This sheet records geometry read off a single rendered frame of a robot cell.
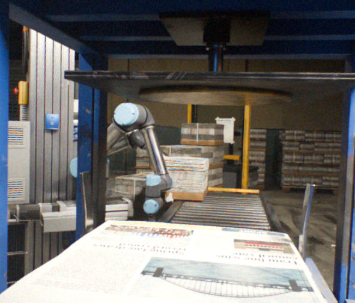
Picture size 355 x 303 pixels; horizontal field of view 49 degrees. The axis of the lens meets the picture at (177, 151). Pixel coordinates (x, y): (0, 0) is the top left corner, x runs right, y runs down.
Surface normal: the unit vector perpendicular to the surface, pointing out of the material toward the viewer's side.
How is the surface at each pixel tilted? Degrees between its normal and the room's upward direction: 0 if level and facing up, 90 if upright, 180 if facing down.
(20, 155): 90
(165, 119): 90
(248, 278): 1
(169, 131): 90
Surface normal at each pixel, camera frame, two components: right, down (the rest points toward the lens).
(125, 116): -0.35, -0.05
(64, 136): 0.44, 0.06
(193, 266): 0.05, -1.00
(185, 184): -0.15, 0.04
